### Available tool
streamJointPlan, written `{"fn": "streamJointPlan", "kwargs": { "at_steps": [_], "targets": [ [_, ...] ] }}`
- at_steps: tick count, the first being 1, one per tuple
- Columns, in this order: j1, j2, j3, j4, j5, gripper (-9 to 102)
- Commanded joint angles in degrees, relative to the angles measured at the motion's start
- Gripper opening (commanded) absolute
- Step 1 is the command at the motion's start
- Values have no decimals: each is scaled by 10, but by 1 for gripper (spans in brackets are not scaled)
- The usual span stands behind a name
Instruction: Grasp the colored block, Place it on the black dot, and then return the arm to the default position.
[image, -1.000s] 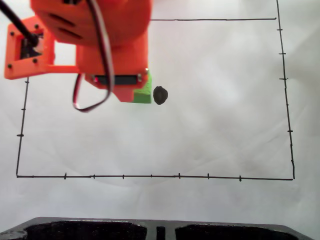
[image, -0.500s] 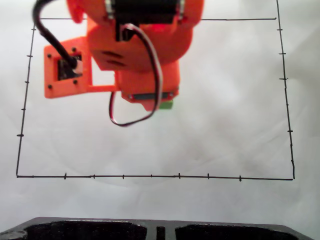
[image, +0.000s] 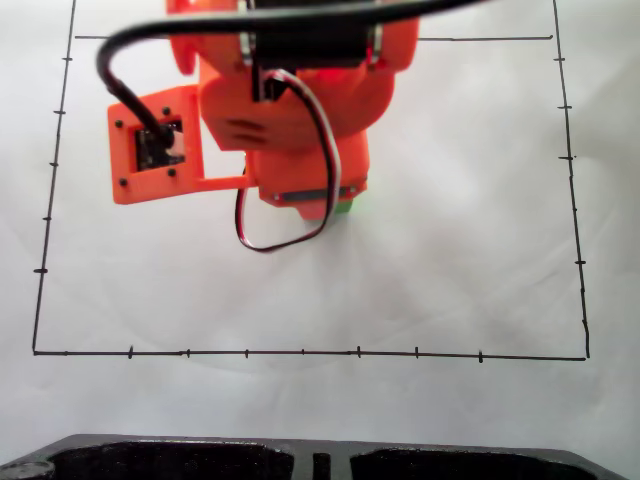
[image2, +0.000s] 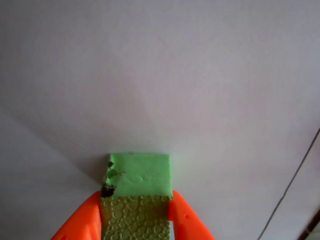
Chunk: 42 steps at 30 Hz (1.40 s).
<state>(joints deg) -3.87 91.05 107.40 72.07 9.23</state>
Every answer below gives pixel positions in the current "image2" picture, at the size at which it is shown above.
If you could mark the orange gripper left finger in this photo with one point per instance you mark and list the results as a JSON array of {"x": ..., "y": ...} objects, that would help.
[{"x": 85, "y": 220}]

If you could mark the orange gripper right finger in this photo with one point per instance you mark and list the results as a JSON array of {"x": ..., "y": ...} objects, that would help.
[{"x": 187, "y": 220}]

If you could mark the white paper sheet with drawn frame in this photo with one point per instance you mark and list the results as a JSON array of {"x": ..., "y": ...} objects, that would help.
[{"x": 160, "y": 75}]

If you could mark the green textured foam cube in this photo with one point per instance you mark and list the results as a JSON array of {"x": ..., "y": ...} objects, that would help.
[{"x": 142, "y": 180}]

